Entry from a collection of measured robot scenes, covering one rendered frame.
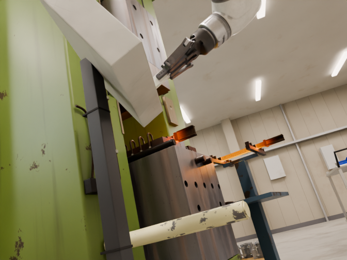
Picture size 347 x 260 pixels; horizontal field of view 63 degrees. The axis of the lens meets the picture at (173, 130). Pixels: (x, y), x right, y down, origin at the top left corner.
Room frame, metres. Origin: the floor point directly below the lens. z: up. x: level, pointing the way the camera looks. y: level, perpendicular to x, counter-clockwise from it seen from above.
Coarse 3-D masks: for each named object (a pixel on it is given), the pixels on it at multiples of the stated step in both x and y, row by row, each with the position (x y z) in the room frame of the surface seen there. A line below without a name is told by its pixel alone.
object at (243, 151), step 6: (270, 138) 1.46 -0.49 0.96; (276, 138) 1.46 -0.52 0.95; (282, 138) 1.44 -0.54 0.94; (258, 144) 1.50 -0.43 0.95; (264, 144) 1.47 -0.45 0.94; (270, 144) 1.48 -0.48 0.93; (240, 150) 1.55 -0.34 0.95; (246, 150) 1.53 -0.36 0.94; (228, 156) 1.58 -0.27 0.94; (234, 156) 1.57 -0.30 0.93
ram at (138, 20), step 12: (108, 0) 1.06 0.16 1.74; (120, 0) 1.04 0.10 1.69; (132, 0) 1.09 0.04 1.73; (120, 12) 1.04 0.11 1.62; (132, 12) 1.06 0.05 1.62; (144, 12) 1.18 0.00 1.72; (132, 24) 1.04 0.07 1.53; (144, 24) 1.15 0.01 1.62; (156, 24) 1.29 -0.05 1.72; (144, 36) 1.12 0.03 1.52; (156, 36) 1.25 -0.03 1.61; (144, 48) 1.09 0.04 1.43; (156, 48) 1.21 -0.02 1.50; (156, 60) 1.18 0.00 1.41
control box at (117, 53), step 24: (48, 0) 0.45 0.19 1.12; (72, 0) 0.45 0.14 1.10; (72, 24) 0.45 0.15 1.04; (96, 24) 0.45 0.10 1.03; (120, 24) 0.45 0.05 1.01; (96, 48) 0.45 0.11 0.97; (120, 48) 0.45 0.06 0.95; (120, 72) 0.48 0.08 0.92; (144, 72) 0.54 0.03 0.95; (120, 96) 0.66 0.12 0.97; (144, 96) 0.63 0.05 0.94; (144, 120) 0.74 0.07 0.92
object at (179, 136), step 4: (184, 128) 1.15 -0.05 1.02; (188, 128) 1.15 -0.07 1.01; (192, 128) 1.14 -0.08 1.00; (180, 132) 1.16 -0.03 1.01; (184, 132) 1.16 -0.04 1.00; (188, 132) 1.15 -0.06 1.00; (192, 132) 1.14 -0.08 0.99; (176, 136) 1.16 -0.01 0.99; (180, 136) 1.17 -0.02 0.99; (184, 136) 1.16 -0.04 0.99; (188, 136) 1.14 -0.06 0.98; (192, 136) 1.15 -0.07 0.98; (176, 140) 1.17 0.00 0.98; (180, 140) 1.17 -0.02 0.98
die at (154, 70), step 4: (152, 64) 1.13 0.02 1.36; (152, 68) 1.12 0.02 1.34; (156, 68) 1.16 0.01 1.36; (152, 72) 1.11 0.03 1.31; (156, 72) 1.15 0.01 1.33; (164, 84) 1.20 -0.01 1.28; (168, 84) 1.24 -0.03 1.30; (160, 88) 1.21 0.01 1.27; (164, 88) 1.22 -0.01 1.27; (168, 88) 1.23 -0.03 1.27; (160, 92) 1.25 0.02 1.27; (164, 92) 1.26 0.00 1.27
